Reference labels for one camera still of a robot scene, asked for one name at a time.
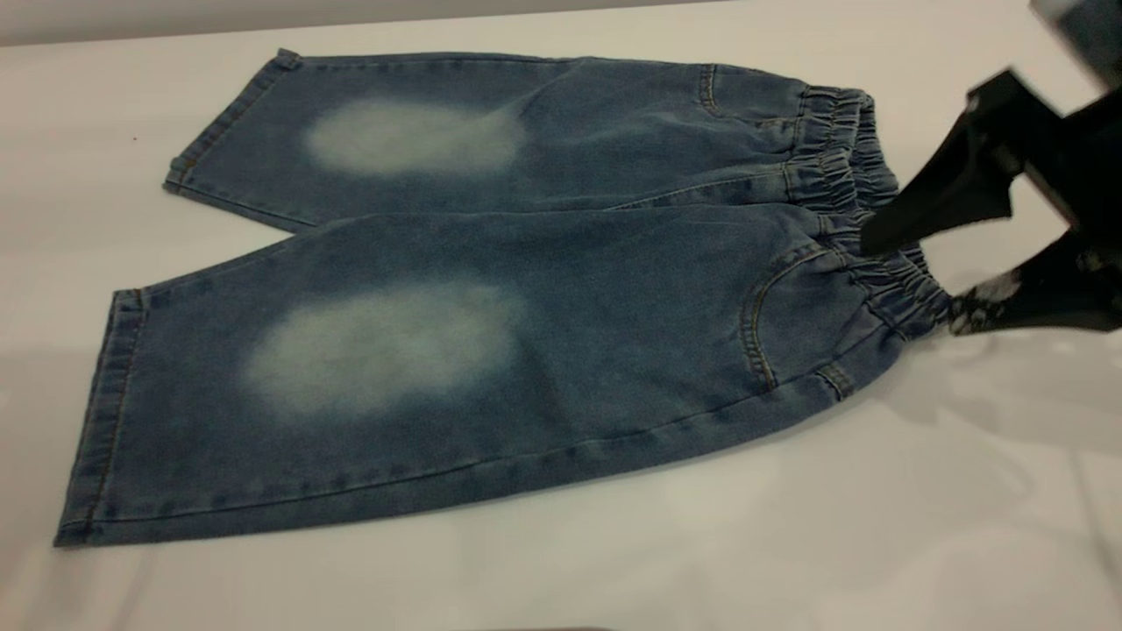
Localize blue denim jeans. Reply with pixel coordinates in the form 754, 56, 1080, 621
54, 48, 956, 549

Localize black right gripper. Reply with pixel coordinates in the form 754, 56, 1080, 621
859, 70, 1122, 337

